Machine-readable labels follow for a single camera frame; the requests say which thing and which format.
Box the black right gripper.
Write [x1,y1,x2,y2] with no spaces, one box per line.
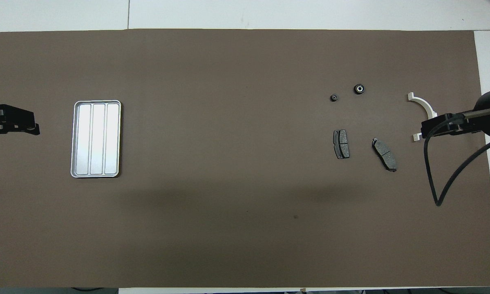
[421,111,476,141]

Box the silver metal compartment tray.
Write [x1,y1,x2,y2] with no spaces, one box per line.
[70,100,122,178]

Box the long dark grey brake pad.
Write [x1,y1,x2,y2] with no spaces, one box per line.
[371,138,397,172]

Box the short dark grey brake pad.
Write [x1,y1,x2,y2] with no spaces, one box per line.
[333,129,350,160]

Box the brown table mat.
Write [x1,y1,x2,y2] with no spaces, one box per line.
[0,29,490,288]

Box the white semicircular plastic bracket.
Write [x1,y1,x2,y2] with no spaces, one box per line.
[407,92,438,143]

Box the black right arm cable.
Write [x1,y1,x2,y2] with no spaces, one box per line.
[423,107,490,207]

